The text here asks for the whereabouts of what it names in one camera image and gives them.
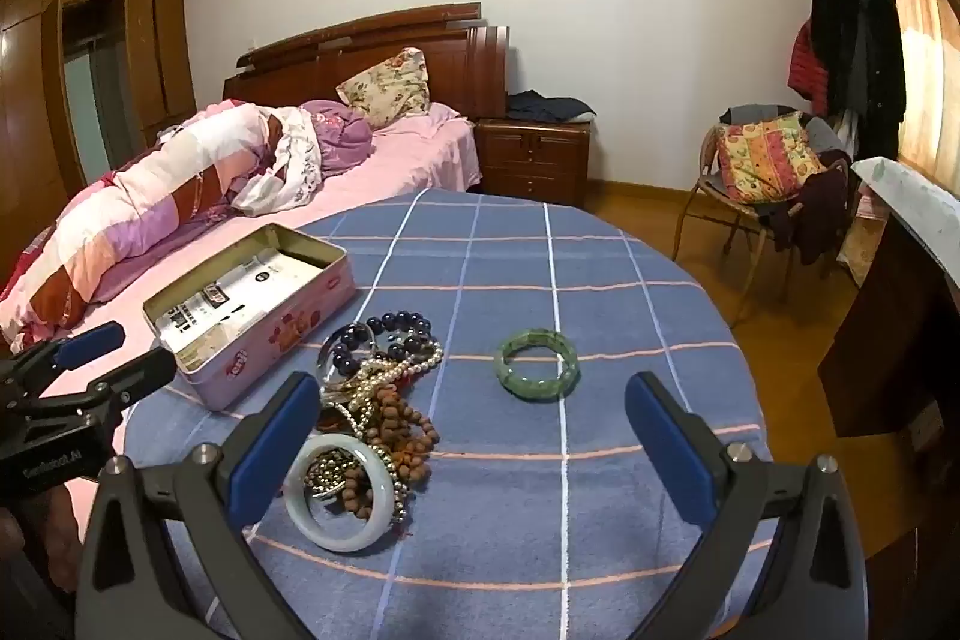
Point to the white jade bangle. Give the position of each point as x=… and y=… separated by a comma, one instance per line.
x=383, y=494

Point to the purple blanket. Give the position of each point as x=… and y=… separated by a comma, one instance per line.
x=345, y=138

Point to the wooden chair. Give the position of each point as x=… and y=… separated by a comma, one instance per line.
x=709, y=190

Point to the floral pillow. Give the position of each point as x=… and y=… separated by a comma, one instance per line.
x=386, y=85

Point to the dark wooden desk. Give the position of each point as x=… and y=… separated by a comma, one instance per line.
x=885, y=325

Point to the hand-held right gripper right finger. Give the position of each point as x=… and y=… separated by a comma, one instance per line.
x=671, y=452

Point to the wooden nightstand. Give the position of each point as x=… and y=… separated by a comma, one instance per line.
x=532, y=160

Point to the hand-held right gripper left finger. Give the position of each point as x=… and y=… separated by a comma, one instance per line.
x=274, y=452

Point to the hanging dark coats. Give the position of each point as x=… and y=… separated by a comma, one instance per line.
x=855, y=33

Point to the pink tin box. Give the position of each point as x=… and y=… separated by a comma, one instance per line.
x=262, y=347

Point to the blue checked tablecloth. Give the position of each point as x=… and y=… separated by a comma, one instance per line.
x=525, y=280

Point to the white floral cloth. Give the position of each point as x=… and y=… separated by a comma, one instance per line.
x=289, y=175

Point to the green jade bangle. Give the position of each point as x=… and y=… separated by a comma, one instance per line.
x=536, y=390

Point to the dark folded clothes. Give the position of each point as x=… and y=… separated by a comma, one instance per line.
x=547, y=106

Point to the pink bed sheet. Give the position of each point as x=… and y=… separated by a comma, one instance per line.
x=420, y=153

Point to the red jacket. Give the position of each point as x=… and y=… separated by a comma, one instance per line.
x=808, y=70

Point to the pink patchwork quilt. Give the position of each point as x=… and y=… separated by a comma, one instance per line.
x=112, y=212

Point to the colourful patterned cushion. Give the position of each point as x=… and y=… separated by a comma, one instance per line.
x=769, y=156

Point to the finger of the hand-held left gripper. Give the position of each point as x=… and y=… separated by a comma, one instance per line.
x=139, y=374
x=90, y=341

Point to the wooden wardrobe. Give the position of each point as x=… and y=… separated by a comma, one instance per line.
x=30, y=78

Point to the dark maroon garment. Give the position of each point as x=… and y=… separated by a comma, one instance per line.
x=814, y=212

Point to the person's left hand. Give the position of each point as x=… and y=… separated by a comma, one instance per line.
x=45, y=527

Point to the patterned curtain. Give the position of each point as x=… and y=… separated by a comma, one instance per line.
x=919, y=55

